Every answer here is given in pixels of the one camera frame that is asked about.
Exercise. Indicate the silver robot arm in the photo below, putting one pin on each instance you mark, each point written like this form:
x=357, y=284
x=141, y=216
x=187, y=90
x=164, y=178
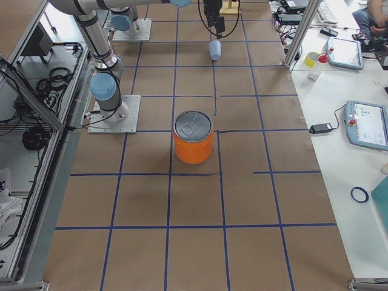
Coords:
x=123, y=17
x=84, y=13

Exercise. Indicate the near teach pendant tablet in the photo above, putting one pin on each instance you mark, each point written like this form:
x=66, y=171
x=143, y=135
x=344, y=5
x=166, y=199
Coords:
x=366, y=124

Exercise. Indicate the wooden mug tree stand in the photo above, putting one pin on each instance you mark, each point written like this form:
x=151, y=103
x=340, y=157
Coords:
x=230, y=7

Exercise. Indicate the person in background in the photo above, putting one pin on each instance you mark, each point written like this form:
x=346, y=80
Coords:
x=372, y=20

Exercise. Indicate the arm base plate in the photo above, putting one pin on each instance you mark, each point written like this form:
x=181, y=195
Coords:
x=136, y=31
x=125, y=119

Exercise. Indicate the teach pendant tablet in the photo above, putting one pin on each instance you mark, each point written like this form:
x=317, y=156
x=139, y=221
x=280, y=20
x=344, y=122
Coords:
x=345, y=53
x=366, y=124

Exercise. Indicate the black power brick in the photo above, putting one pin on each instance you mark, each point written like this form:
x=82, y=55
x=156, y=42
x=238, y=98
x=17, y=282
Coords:
x=320, y=128

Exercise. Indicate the black smartphone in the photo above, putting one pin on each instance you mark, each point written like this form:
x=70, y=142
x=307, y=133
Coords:
x=328, y=32

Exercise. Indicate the yellow tape roll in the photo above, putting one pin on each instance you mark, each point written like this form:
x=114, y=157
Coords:
x=310, y=59

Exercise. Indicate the aluminium frame post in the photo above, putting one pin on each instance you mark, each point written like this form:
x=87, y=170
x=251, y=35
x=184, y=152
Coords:
x=302, y=29

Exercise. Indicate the light blue plastic cup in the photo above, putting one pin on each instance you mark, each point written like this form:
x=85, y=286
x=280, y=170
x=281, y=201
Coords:
x=215, y=50

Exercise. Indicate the far teach pendant tablet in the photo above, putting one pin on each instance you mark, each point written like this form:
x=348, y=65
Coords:
x=345, y=53

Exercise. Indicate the crumpled white cloth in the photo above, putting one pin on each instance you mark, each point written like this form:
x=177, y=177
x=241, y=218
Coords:
x=10, y=205

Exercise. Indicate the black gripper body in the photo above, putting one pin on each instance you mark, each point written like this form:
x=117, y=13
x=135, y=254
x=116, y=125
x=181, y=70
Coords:
x=213, y=6

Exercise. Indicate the teal mat corner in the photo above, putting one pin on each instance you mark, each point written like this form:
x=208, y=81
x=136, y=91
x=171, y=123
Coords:
x=380, y=198

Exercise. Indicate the orange tin can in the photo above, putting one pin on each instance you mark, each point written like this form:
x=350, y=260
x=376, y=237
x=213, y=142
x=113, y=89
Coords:
x=193, y=136

